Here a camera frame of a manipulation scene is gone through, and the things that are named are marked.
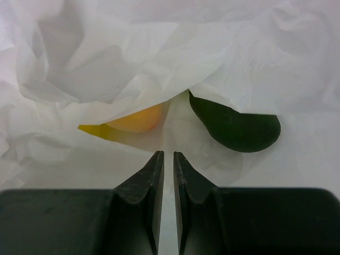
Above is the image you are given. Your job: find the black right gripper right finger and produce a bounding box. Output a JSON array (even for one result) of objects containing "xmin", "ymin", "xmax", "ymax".
[{"xmin": 173, "ymin": 152, "xmax": 339, "ymax": 254}]

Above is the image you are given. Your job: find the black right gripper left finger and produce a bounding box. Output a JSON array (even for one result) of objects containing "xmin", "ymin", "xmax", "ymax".
[{"xmin": 1, "ymin": 151, "xmax": 164, "ymax": 254}]

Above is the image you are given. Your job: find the white translucent plastic bag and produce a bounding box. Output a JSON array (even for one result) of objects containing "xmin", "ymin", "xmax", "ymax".
[{"xmin": 0, "ymin": 0, "xmax": 340, "ymax": 192}]

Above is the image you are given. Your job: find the yellow-green fake fruit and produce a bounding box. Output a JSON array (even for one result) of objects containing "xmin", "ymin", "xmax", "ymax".
[{"xmin": 78, "ymin": 124, "xmax": 154, "ymax": 151}]

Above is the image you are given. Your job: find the dark green fake avocado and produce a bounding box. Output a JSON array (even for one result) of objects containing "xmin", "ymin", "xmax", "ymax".
[{"xmin": 189, "ymin": 92, "xmax": 281, "ymax": 153}]

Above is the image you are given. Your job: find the orange fake fruit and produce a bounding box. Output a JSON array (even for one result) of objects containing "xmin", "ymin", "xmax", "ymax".
[{"xmin": 106, "ymin": 104, "xmax": 164, "ymax": 133}]

